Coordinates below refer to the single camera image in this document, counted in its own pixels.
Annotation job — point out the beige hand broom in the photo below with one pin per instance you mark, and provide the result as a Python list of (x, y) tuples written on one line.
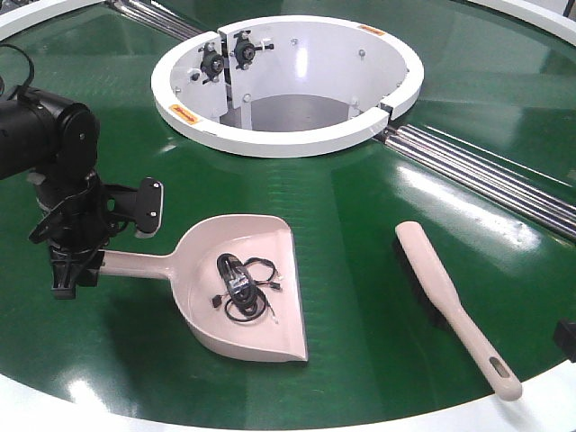
[(439, 289)]

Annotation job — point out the chrome rollers far left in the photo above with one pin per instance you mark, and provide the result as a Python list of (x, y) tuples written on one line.
[(156, 17)]

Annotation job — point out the black bearing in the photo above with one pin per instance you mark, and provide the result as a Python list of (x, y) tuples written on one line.
[(213, 63), (246, 50)]

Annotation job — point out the black bearing right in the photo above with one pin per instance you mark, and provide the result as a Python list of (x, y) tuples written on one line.
[(246, 50)]

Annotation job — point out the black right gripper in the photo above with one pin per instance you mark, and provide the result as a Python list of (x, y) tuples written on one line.
[(564, 338)]

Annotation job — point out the beige dustpan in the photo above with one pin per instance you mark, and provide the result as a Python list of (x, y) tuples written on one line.
[(234, 279)]

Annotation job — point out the black bearing left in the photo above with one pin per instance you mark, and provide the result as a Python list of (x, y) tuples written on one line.
[(213, 63)]

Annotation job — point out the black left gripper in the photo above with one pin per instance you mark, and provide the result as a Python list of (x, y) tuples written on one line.
[(77, 219)]

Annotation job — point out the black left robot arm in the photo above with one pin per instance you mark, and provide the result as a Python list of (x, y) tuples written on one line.
[(54, 140)]

